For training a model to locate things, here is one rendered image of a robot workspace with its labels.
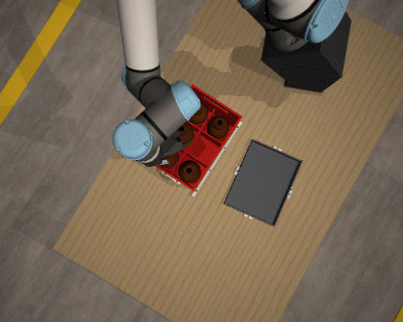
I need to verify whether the red divided crate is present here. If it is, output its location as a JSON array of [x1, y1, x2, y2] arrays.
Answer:
[[155, 93, 238, 191]]

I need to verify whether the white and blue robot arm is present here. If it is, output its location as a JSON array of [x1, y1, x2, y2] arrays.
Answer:
[[113, 0, 349, 162]]

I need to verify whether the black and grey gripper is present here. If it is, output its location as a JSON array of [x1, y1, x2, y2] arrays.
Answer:
[[139, 131, 183, 167]]

